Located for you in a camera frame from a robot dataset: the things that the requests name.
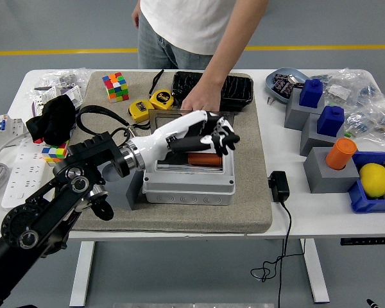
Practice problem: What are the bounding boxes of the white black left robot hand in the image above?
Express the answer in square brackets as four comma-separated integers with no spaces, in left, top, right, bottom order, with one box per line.
[134,110,241,169]

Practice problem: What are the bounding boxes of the person's right hand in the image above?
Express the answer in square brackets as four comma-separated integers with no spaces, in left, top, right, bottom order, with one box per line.
[132,3,142,29]

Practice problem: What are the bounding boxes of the person's left hand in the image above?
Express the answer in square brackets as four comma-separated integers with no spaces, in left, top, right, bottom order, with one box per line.
[180,83,221,113]

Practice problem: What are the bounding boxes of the orange cylinder battery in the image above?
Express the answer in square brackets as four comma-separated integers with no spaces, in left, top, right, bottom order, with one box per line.
[187,153,224,167]
[325,137,358,170]

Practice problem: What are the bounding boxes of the grey box with clear lid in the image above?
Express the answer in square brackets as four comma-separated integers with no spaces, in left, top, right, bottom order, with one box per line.
[142,108,237,206]

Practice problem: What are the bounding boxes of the clear bags with white box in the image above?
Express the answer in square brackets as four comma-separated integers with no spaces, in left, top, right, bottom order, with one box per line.
[25,67,92,116]

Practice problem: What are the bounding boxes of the blue block battery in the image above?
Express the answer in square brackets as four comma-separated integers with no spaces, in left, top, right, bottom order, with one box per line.
[299,78,324,108]
[316,105,345,136]

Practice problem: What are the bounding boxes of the yellow tape measure with print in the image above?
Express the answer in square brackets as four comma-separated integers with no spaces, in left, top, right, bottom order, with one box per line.
[148,69,176,113]

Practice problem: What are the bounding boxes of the black plastic tray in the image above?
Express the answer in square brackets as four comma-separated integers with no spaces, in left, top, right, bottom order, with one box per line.
[171,71,255,114]

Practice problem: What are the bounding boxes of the small yellow tape measure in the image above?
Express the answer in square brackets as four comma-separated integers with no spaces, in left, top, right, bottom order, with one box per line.
[127,99,157,131]

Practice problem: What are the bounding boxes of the person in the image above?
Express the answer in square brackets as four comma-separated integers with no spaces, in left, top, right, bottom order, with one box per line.
[131,0,271,70]

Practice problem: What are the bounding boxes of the black table control panel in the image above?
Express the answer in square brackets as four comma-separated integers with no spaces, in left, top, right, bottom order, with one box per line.
[340,237,385,246]

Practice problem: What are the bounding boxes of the white table leg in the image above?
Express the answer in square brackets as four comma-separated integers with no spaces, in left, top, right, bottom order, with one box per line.
[300,239,330,304]
[69,241,96,307]

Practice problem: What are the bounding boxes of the blue-grey bowl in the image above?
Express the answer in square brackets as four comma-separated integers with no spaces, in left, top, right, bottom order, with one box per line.
[265,67,311,104]

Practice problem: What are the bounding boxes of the large colourful puzzle cube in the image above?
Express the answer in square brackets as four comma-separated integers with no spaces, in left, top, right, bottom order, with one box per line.
[102,71,130,103]

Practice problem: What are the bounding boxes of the grey block with round hole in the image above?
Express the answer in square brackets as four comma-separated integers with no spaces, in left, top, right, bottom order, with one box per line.
[101,162,145,211]
[304,146,361,194]

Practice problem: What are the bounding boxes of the dark printed packet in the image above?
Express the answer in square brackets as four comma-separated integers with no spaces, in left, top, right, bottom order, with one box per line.
[271,73,295,97]

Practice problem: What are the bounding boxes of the grey-brown mat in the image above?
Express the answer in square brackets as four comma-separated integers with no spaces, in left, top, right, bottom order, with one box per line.
[47,71,273,234]

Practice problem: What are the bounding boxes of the grey block with square hole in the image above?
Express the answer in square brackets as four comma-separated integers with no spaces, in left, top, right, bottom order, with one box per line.
[300,112,346,157]
[284,88,325,131]

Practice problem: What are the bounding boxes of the silver brown packet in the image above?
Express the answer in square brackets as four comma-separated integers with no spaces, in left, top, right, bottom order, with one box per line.
[287,74,305,89]

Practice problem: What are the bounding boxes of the blue plastic bin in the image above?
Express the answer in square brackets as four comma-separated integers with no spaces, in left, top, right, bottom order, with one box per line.
[348,151,385,214]

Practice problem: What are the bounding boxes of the black power adapter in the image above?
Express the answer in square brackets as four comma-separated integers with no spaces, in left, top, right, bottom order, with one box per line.
[268,171,291,203]

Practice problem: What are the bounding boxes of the black cloth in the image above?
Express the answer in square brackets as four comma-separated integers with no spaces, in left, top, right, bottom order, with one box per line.
[26,95,77,145]

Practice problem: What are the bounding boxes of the small colourful puzzle cube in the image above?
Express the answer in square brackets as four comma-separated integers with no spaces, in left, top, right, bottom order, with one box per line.
[40,140,68,167]

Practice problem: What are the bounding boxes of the yellow lemon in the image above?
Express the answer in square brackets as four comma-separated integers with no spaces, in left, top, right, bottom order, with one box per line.
[359,162,385,198]

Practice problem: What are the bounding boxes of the clear bag of parts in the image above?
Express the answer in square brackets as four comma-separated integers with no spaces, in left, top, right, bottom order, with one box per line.
[345,108,385,142]
[311,67,385,108]

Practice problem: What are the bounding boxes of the white power strip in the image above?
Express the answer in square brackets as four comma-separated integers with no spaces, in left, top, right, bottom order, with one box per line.
[1,134,57,209]

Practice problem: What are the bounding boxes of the white circuit breaker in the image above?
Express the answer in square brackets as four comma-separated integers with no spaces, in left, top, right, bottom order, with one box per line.
[0,114,28,149]

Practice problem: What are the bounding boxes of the black adapter cord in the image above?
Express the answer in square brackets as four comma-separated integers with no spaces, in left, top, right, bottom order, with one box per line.
[250,201,305,308]

